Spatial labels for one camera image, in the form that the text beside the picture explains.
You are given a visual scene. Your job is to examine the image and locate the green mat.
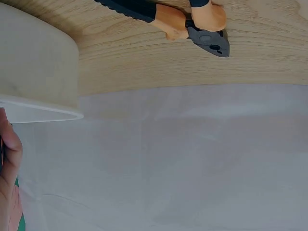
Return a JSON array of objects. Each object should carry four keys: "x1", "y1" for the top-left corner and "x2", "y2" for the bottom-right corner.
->
[{"x1": 14, "y1": 176, "x2": 26, "y2": 231}]

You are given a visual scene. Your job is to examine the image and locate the orange and black pliers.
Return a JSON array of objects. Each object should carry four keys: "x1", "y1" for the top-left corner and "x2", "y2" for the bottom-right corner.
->
[{"x1": 94, "y1": 0, "x2": 231, "y2": 59}]

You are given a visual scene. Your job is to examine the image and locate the person's left hand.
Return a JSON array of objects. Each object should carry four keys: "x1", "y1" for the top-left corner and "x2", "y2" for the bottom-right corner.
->
[{"x1": 0, "y1": 107, "x2": 24, "y2": 231}]

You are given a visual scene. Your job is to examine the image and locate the white plastic bowl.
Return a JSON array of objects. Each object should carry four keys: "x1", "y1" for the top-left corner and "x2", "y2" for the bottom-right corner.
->
[{"x1": 0, "y1": 2, "x2": 85, "y2": 124}]

